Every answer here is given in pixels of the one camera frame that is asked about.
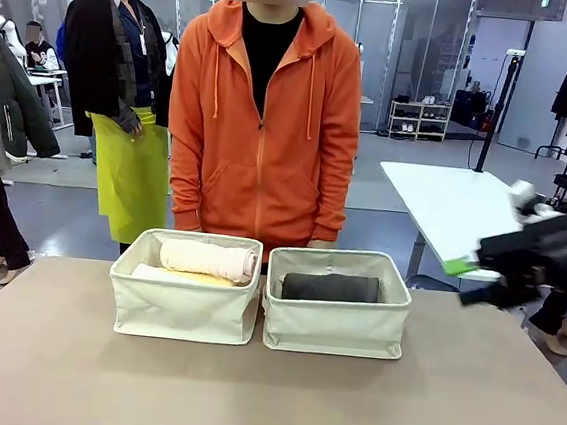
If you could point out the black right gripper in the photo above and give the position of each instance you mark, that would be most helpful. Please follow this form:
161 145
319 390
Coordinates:
541 252

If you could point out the dark grey towel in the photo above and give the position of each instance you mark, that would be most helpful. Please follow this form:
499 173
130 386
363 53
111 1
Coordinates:
329 287

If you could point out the yellow towel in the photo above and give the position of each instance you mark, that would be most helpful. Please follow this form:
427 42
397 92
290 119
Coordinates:
206 280

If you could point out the pink towel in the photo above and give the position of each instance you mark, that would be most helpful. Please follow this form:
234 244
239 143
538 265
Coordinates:
203 260

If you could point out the person's right forearm orange sleeve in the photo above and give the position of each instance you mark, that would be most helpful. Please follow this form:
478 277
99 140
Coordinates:
185 193

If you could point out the person's left forearm orange sleeve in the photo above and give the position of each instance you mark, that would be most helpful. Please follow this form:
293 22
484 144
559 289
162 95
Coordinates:
334 202

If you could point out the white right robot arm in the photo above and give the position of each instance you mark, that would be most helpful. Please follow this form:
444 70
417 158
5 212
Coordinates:
522 191

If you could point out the person's left hand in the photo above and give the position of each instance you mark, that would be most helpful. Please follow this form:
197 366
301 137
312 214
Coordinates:
321 244

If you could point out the white work table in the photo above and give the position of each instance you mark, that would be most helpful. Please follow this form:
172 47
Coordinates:
445 203

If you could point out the cream fabric storage basket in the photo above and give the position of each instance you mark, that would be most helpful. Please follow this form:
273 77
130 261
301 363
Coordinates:
332 328
179 308

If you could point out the black pole stand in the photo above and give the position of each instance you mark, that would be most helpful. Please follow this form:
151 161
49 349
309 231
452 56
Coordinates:
490 122

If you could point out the white shoe rack with shoes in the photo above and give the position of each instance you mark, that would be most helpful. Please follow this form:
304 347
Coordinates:
420 120

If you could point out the black suitcases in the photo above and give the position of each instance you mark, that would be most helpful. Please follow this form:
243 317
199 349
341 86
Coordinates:
469 107

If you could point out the person in orange hoodie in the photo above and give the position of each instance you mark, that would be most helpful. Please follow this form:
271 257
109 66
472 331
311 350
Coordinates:
267 171

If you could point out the figure with yellow apron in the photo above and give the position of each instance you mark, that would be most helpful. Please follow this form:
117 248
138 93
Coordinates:
131 173

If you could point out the small white desk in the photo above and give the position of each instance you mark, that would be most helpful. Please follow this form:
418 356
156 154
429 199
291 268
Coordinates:
45 80

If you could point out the seated person in dark jacket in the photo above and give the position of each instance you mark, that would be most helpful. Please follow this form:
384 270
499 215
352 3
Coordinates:
40 56

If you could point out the mannequin in dark puffer coat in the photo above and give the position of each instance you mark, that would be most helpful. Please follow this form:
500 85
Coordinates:
4 90

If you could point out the bare white mannequin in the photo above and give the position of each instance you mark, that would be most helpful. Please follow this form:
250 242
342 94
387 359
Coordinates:
9 35

